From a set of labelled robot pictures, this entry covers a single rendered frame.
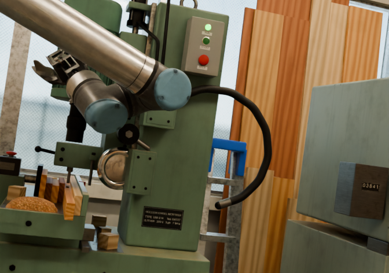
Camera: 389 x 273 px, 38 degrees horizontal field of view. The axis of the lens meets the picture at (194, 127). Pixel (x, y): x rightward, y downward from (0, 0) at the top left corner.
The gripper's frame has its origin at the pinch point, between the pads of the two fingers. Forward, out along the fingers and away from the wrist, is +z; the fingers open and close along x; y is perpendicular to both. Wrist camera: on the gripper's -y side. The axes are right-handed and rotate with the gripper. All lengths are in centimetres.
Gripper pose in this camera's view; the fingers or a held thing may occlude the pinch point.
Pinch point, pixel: (57, 54)
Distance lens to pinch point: 161.8
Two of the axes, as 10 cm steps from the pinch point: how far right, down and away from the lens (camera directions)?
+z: -5.2, -5.4, 6.6
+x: -8.2, 5.4, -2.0
